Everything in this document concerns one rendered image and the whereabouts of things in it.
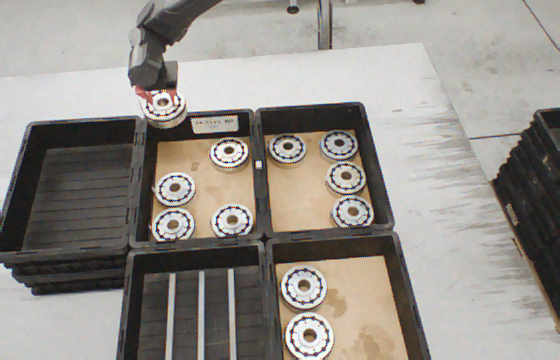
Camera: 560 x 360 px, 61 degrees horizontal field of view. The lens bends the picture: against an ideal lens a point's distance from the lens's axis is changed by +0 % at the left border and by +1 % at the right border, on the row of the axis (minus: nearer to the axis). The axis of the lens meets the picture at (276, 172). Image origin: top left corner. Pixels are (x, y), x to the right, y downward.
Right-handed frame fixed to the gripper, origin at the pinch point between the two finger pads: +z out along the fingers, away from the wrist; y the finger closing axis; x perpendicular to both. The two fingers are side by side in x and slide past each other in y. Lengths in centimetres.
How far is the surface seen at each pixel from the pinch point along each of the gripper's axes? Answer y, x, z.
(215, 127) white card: 10.3, 6.3, 18.4
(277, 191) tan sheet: 26.0, -13.1, 23.0
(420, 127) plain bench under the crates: 75, 17, 37
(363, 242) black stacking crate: 44, -33, 15
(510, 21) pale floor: 183, 156, 112
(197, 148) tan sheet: 4.7, 3.0, 23.1
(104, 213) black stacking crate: -18.4, -16.3, 22.5
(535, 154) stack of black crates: 123, 18, 60
